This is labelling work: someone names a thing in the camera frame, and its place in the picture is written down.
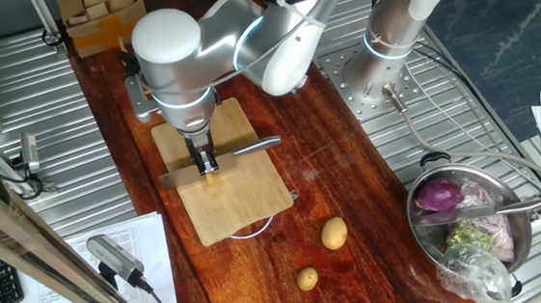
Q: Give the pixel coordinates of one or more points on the large whole potato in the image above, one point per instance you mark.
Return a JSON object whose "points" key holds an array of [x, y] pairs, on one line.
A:
{"points": [[334, 233]]}

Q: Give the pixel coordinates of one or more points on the slim steel kitchen knife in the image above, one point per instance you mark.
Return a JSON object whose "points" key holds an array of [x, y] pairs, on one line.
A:
{"points": [[517, 206]]}

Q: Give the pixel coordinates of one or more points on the wide aluminium frame beam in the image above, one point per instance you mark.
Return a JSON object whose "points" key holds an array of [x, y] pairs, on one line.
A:
{"points": [[26, 243]]}

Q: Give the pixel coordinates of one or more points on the purple cabbage head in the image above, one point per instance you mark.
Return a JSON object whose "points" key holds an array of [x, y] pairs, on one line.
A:
{"points": [[438, 196]]}

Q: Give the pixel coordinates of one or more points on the thin aluminium frame pole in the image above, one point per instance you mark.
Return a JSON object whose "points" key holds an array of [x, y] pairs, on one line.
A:
{"points": [[35, 2]]}

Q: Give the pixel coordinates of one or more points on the green leafy vegetable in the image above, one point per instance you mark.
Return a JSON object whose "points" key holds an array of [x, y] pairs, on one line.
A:
{"points": [[469, 235]]}

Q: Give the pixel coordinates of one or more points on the wooden cutting board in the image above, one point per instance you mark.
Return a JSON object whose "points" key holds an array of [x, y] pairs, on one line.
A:
{"points": [[247, 203]]}

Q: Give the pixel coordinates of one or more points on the crumpled clear plastic bag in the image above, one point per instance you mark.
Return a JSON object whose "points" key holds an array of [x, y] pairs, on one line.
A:
{"points": [[475, 279]]}

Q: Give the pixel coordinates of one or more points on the small whole potato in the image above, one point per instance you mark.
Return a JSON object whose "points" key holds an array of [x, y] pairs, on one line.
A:
{"points": [[307, 278]]}

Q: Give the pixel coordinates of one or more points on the thin peeled potato slice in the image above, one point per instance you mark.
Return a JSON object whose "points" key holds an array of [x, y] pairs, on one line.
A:
{"points": [[211, 181]]}

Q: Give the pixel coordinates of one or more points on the steel kitchen cleaver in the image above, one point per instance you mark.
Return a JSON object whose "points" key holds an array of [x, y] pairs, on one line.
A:
{"points": [[256, 146]]}

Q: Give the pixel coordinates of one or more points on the wrist camera on grey bracket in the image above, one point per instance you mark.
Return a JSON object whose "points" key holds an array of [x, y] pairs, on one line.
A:
{"points": [[137, 97]]}

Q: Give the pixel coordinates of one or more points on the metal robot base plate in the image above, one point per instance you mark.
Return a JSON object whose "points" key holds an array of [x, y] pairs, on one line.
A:
{"points": [[351, 104]]}

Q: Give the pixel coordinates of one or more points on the silver depth camera on mount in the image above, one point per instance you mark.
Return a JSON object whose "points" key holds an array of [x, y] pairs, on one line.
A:
{"points": [[112, 255], [29, 149]]}

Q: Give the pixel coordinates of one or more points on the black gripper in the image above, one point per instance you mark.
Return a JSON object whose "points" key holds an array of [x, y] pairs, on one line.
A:
{"points": [[200, 146]]}

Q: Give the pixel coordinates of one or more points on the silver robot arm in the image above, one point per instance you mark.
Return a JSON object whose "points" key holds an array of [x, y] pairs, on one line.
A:
{"points": [[186, 53]]}

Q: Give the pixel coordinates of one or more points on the bagged purple cabbage pieces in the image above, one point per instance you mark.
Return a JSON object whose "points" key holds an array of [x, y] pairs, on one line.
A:
{"points": [[498, 232]]}

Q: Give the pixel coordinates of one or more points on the cardboard box with yellow tape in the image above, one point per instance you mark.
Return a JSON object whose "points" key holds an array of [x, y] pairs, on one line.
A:
{"points": [[93, 7]]}

